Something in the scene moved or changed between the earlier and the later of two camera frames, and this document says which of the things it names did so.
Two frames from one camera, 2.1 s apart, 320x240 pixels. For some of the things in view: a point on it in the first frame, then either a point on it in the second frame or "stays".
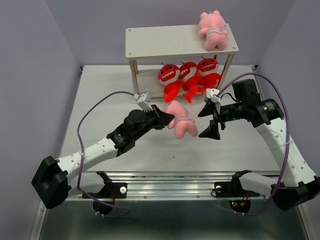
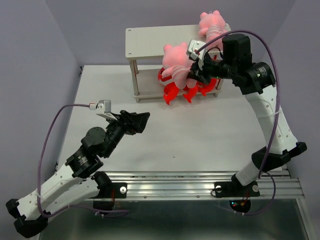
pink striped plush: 212,26 stays
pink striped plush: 181,122 to 178,62
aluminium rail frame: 170,180 stays
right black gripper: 209,109 to 200,75
